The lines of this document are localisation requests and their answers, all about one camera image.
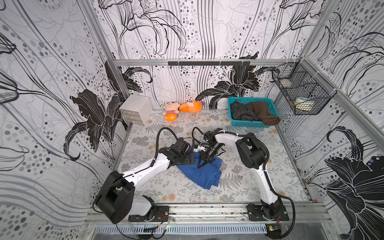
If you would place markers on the aluminium front rail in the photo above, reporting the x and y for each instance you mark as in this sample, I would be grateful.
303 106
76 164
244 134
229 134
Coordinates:
235 213

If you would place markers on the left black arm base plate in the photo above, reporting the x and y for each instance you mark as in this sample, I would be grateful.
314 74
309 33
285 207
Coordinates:
158 214

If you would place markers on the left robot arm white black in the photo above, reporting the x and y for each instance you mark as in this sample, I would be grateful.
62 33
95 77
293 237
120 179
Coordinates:
117 199

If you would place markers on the blue long pants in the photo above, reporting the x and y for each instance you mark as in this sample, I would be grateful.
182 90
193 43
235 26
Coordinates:
207 176

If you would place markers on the pink pig plush toy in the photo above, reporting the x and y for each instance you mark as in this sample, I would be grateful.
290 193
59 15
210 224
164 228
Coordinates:
172 110

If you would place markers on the dark grey folded garment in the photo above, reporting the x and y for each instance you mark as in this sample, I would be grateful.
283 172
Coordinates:
241 112

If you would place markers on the brown folded garment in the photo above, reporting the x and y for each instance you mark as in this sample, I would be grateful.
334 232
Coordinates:
260 108

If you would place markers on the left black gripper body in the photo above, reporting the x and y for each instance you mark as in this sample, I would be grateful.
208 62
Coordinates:
184 159

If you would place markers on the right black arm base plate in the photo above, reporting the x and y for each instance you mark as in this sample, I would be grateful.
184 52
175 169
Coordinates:
257 213

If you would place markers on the white mini drawer cabinet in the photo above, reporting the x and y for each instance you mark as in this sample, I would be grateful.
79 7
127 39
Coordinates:
136 109

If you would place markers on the white item in wire basket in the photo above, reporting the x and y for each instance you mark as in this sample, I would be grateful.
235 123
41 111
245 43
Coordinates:
304 104

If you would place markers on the white slotted cable duct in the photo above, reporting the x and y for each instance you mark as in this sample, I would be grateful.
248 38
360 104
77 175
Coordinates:
188 229

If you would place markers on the black wire wall basket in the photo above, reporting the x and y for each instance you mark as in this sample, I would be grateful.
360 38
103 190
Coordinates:
299 79

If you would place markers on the teal plastic basket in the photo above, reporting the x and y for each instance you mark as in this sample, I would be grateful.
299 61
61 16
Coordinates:
255 124

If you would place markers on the orange fish plush toy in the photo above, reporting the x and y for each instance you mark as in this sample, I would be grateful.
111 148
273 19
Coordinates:
193 106

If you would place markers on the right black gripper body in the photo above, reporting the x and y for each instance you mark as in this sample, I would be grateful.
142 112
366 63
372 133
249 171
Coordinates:
205 155

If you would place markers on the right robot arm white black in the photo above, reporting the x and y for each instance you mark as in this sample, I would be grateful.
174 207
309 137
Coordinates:
254 155

